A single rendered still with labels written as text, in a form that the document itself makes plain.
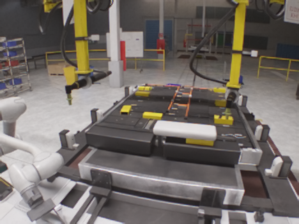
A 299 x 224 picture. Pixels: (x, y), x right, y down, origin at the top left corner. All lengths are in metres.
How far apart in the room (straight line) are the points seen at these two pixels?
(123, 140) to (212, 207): 0.61
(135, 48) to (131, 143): 8.58
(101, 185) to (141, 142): 0.33
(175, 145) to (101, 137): 0.45
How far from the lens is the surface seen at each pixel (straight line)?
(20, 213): 1.23
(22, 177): 1.06
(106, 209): 1.18
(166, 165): 1.11
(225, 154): 1.11
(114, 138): 1.18
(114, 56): 6.66
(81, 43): 1.17
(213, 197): 1.02
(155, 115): 1.65
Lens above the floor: 1.66
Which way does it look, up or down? 22 degrees down
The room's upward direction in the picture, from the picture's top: straight up
